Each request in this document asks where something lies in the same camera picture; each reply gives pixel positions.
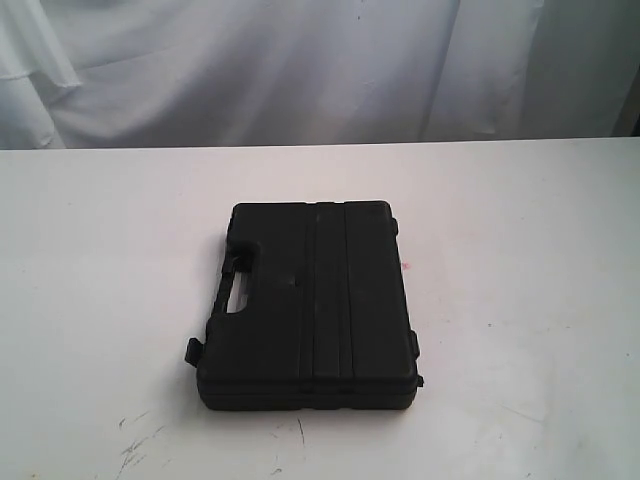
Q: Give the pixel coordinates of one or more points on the black plastic tool case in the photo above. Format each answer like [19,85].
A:
[310,312]

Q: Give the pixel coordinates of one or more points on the white backdrop curtain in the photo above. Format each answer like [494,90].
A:
[117,74]

